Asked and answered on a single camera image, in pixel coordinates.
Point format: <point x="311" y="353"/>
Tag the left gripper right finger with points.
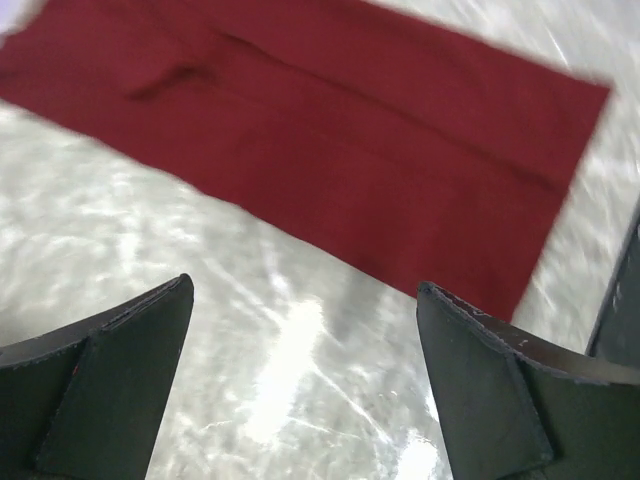
<point x="514" y="406"/>

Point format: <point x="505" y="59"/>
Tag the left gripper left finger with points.
<point x="85" y="401"/>

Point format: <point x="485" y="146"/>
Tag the dark red t shirt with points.
<point x="408" y="150"/>

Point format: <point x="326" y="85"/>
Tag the black base beam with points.
<point x="615" y="336"/>

